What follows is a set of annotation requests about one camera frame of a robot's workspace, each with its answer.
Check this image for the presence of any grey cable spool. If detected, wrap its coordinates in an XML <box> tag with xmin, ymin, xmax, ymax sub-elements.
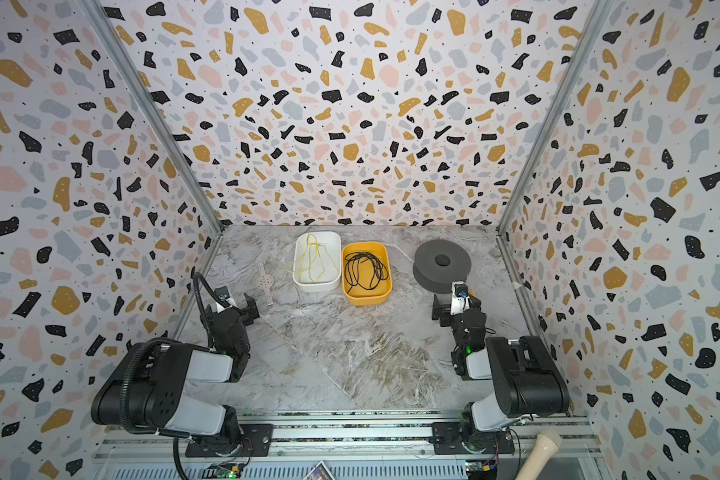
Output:
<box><xmin>412</xmin><ymin>239</ymin><xmax>472</xmax><ymax>295</ymax></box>

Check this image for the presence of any black cable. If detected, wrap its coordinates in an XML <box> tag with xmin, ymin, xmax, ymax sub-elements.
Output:
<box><xmin>343</xmin><ymin>251</ymin><xmax>391</xmax><ymax>293</ymax></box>

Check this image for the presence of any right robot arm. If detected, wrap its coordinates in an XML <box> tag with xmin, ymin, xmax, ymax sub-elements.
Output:
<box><xmin>430</xmin><ymin>291</ymin><xmax>570</xmax><ymax>456</ymax></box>

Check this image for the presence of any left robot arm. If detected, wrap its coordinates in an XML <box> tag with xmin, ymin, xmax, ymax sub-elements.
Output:
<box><xmin>90</xmin><ymin>273</ymin><xmax>261</xmax><ymax>457</ymax></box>

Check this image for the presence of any perforated metal plate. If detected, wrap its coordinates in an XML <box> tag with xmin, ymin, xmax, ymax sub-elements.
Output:
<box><xmin>257</xmin><ymin>263</ymin><xmax>274</xmax><ymax>306</ymax></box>

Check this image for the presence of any yellow rectangular tray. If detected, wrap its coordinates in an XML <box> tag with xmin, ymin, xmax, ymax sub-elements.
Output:
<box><xmin>341</xmin><ymin>241</ymin><xmax>393</xmax><ymax>306</ymax></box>

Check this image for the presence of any white rectangular tray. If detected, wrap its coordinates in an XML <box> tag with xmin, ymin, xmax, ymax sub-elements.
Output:
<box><xmin>292</xmin><ymin>231</ymin><xmax>342</xmax><ymax>293</ymax></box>

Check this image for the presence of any yellow cable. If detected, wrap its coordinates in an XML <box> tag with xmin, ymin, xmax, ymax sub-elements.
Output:
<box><xmin>286</xmin><ymin>233</ymin><xmax>341</xmax><ymax>284</ymax></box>

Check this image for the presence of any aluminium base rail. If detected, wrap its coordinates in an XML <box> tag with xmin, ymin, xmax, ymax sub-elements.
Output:
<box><xmin>88</xmin><ymin>410</ymin><xmax>610</xmax><ymax>479</ymax></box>

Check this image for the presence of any wooden mallet handle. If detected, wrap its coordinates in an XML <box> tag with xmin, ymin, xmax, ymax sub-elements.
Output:
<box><xmin>515</xmin><ymin>429</ymin><xmax>562</xmax><ymax>480</ymax></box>

